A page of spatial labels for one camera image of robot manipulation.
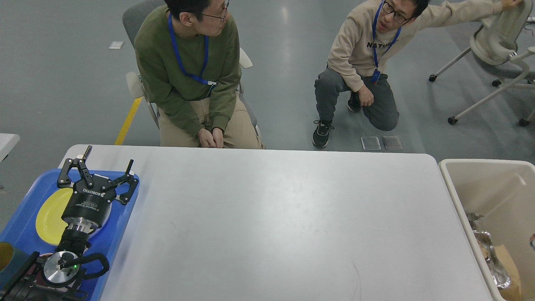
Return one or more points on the aluminium foil sheet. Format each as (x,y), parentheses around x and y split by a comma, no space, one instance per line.
(475,221)

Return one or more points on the person in beige sweatshirt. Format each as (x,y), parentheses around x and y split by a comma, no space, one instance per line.
(373,32)

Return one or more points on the floor outlet plate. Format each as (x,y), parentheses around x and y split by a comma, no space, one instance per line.
(392,143)
(371,143)

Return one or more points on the white office chair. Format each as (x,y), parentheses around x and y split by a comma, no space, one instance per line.
(495,50)

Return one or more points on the beige plastic bin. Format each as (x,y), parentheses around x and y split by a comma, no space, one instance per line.
(504,192)

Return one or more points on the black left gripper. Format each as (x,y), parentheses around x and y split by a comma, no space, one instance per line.
(89,205)

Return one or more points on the aluminium foil tray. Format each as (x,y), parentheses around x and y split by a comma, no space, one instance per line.
(499,274)

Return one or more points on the floor outlet plate left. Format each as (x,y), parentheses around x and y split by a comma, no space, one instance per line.
(371,143)

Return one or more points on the dark teal mug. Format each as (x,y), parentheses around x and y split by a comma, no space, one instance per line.
(11,260)

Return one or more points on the white side table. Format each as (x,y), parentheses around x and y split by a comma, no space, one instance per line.
(7,142)

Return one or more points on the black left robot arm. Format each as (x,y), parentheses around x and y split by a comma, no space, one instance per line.
(60,243)

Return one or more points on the floor outlet plate right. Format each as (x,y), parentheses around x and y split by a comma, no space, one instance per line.
(392,143)

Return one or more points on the blue plastic tray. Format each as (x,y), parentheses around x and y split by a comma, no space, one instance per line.
(20,230)

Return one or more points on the grey office chair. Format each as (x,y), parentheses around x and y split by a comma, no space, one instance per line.
(132,20)

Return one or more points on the person in khaki trousers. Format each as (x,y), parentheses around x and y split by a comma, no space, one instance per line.
(187,52)

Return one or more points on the yellow plate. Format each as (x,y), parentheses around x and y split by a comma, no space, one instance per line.
(49,223)

